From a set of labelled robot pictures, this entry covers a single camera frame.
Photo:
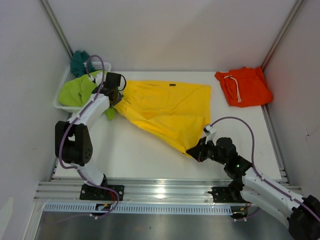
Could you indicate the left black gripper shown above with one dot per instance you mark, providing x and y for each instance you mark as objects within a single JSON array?
[{"x": 120, "y": 97}]

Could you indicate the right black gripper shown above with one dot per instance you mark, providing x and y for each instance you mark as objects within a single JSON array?
[{"x": 198, "y": 151}]

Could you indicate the lime green shorts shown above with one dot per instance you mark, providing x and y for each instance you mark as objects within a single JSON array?
[{"x": 79, "y": 91}]

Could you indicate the yellow shorts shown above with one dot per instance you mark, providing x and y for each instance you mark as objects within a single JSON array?
[{"x": 175, "y": 112}]

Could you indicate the orange shorts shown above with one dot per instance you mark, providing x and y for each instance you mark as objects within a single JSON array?
[{"x": 253, "y": 87}]

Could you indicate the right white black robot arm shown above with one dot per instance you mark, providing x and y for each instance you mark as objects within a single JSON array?
[{"x": 299, "y": 214}]

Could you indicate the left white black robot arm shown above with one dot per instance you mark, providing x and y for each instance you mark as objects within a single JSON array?
[{"x": 73, "y": 145}]

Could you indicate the teal shorts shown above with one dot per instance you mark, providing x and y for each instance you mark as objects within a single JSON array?
[{"x": 78, "y": 63}]

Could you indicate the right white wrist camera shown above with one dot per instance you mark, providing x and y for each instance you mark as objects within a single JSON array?
[{"x": 210, "y": 132}]

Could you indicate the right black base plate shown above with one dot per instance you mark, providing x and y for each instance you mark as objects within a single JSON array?
[{"x": 224, "y": 194}]

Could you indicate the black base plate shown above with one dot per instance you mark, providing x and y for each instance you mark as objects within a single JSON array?
[
  {"x": 224, "y": 194},
  {"x": 92, "y": 193}
]

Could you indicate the white shorts drawstring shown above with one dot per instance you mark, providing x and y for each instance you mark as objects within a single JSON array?
[{"x": 239, "y": 99}]

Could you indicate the aluminium mounting rail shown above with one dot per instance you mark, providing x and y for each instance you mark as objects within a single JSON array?
[{"x": 136, "y": 191}]

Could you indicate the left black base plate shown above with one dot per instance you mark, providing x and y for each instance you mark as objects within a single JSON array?
[{"x": 92, "y": 193}]

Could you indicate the white slotted cable duct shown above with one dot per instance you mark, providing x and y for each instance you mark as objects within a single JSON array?
[{"x": 126, "y": 208}]

